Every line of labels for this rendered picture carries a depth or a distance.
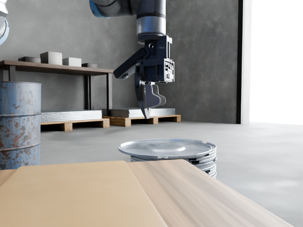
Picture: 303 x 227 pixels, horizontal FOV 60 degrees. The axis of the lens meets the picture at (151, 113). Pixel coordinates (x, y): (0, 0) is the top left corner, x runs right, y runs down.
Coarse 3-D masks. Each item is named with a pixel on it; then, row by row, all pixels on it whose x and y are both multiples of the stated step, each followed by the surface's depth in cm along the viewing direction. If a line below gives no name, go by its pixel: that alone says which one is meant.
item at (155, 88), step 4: (152, 84) 71; (152, 88) 71; (156, 88) 70; (156, 92) 70; (160, 96) 70; (164, 100) 70; (160, 104) 70; (148, 108) 70; (148, 112) 70; (148, 116) 70
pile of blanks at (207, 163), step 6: (132, 156) 86; (198, 156) 77; (204, 156) 78; (210, 156) 80; (216, 156) 87; (192, 162) 78; (198, 162) 78; (204, 162) 78; (210, 162) 79; (204, 168) 81; (210, 168) 80; (210, 174) 80
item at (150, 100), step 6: (150, 84) 67; (144, 90) 68; (150, 90) 67; (144, 96) 68; (150, 96) 67; (156, 96) 66; (138, 102) 68; (144, 102) 68; (150, 102) 67; (156, 102) 67; (144, 108) 68; (144, 114) 69
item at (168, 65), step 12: (144, 36) 65; (156, 36) 65; (168, 36) 66; (144, 48) 68; (156, 48) 67; (168, 48) 66; (144, 60) 66; (156, 60) 64; (168, 60) 66; (144, 72) 67; (156, 72) 64; (168, 72) 67
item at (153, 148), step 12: (132, 144) 89; (144, 144) 89; (156, 144) 86; (168, 144) 86; (180, 144) 89; (192, 144) 89; (204, 144) 87; (144, 156) 70; (156, 156) 68; (168, 156) 68; (180, 156) 69; (192, 156) 70
